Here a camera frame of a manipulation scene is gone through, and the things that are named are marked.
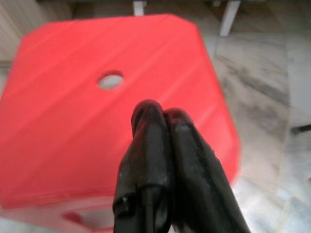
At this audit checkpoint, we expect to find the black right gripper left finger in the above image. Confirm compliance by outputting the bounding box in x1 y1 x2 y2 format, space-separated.
112 99 174 233

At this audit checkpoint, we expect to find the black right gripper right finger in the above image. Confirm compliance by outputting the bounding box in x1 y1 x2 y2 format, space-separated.
165 108 251 233

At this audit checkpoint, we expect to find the red plastic stool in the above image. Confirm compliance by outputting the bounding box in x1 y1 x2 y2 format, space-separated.
0 13 241 231

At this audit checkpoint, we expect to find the white cabinet leg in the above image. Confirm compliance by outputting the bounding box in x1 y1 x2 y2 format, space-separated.
132 0 147 17
219 0 241 37

